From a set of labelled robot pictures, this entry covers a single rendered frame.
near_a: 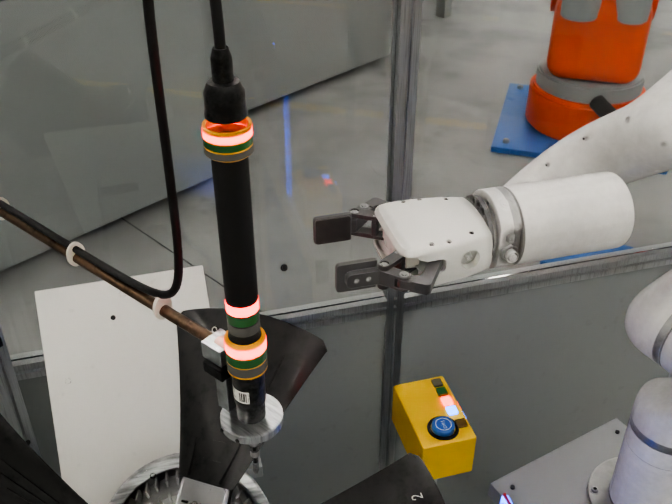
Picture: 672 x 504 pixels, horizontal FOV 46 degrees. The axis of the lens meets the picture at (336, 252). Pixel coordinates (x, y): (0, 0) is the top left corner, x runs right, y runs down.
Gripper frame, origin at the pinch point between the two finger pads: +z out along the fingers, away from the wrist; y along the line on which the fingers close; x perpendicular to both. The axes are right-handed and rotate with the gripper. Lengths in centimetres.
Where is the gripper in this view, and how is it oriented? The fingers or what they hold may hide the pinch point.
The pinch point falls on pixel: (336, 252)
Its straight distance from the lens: 79.6
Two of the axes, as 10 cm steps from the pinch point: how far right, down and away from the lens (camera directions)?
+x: 0.0, -8.2, -5.7
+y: -2.7, -5.5, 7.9
